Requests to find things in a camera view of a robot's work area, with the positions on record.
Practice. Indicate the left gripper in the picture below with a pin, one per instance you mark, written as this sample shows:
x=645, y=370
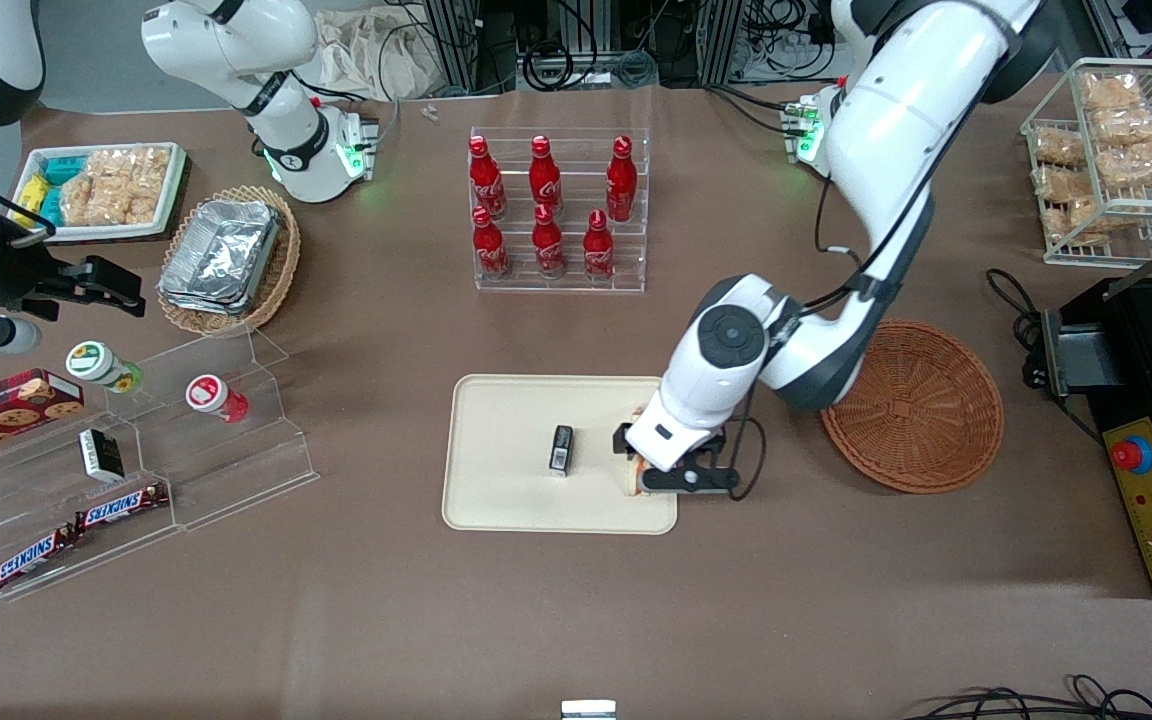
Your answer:
x=624, y=438

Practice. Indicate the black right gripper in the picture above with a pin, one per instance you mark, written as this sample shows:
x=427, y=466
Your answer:
x=8, y=277

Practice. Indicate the triangle sandwich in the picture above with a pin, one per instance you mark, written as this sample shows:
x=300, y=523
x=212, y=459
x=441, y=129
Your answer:
x=639, y=480

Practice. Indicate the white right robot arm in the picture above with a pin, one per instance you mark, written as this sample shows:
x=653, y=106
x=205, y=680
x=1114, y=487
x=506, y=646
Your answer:
x=236, y=50

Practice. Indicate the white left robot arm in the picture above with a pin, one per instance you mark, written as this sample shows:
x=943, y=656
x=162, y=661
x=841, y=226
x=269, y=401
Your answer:
x=896, y=130

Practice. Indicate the white snack tray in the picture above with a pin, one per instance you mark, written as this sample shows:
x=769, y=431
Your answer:
x=171, y=205

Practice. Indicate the light rectangular plastic tray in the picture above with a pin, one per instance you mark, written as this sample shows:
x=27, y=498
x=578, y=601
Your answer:
x=506, y=460

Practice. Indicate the oval tan wicker basket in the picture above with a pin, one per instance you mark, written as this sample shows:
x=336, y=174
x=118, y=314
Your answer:
x=281, y=265

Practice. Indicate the round brown wicker basket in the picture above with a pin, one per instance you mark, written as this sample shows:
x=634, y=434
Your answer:
x=921, y=410

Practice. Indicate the green lid drink cup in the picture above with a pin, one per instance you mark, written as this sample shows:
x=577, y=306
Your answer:
x=101, y=365

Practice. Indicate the teal snack packet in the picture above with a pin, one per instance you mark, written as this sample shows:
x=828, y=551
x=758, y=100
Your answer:
x=63, y=168
x=52, y=205

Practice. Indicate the small black snack packet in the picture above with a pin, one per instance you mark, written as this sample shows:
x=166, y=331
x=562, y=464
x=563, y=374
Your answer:
x=562, y=450

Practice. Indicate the bag of rice crackers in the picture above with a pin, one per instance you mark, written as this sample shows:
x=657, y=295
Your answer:
x=116, y=185

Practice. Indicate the yellow snack packet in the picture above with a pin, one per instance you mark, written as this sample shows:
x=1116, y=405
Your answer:
x=30, y=198

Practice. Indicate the aluminium foil container stack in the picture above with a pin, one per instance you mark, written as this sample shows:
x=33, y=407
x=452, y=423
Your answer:
x=221, y=255

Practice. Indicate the red cookie box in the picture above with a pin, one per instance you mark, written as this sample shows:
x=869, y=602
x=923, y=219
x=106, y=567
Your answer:
x=6, y=410

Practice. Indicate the red lid drink cup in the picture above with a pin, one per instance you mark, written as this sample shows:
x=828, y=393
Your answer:
x=214, y=397

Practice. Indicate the black and white small box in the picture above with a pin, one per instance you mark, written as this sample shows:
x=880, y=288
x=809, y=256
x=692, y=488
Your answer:
x=101, y=455

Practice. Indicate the clear acrylic bottle rack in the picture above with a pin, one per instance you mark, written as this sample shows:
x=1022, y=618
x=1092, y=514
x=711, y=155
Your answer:
x=626, y=255

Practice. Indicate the clear acrylic stepped display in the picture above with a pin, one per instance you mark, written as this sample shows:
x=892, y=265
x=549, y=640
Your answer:
x=226, y=460

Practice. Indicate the red cola bottle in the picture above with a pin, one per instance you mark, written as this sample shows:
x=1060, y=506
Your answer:
x=548, y=246
x=598, y=250
x=545, y=178
x=486, y=180
x=621, y=182
x=489, y=248

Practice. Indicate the snickers chocolate bar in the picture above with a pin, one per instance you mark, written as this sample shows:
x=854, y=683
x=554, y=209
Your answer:
x=34, y=558
x=121, y=507

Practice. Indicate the small white black device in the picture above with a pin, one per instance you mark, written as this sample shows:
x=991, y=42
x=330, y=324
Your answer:
x=588, y=710

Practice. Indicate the white cloth bag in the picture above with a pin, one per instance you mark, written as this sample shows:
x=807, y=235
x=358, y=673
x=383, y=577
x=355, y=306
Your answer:
x=376, y=50

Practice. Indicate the bagged fried snack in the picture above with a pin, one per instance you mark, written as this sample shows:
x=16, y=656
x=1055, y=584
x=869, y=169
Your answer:
x=1086, y=222
x=1131, y=125
x=1141, y=163
x=1066, y=183
x=1058, y=147
x=1111, y=90

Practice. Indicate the black sealing machine yellow panel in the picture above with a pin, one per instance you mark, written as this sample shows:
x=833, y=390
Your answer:
x=1151, y=500

